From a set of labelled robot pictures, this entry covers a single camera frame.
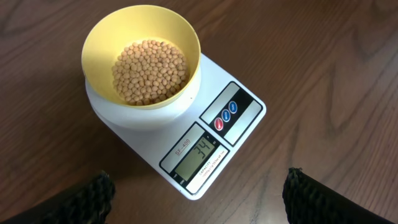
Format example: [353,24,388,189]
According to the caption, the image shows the pale yellow bowl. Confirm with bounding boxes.
[81,5,201,110]

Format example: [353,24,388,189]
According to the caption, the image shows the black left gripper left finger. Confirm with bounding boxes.
[2,171,116,224]

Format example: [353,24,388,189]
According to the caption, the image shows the white digital kitchen scale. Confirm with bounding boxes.
[85,55,267,200]

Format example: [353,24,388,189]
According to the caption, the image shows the soybeans in yellow bowl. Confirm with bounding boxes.
[112,39,190,106]

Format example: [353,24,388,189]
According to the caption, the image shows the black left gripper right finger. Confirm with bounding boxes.
[282,167,392,224]

